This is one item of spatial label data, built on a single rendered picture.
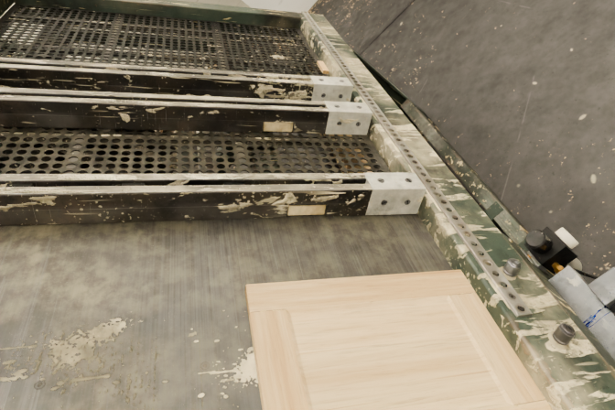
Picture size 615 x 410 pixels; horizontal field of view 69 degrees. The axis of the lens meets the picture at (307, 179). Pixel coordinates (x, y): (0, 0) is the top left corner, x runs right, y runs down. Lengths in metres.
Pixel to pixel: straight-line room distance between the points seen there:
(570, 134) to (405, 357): 1.49
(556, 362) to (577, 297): 0.20
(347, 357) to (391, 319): 0.11
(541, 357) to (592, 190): 1.18
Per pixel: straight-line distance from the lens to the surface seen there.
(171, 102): 1.16
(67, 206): 0.89
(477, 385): 0.77
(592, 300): 0.97
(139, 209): 0.88
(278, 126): 1.20
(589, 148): 2.01
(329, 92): 1.38
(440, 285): 0.86
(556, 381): 0.79
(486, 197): 1.86
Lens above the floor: 1.63
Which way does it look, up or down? 32 degrees down
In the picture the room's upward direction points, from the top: 59 degrees counter-clockwise
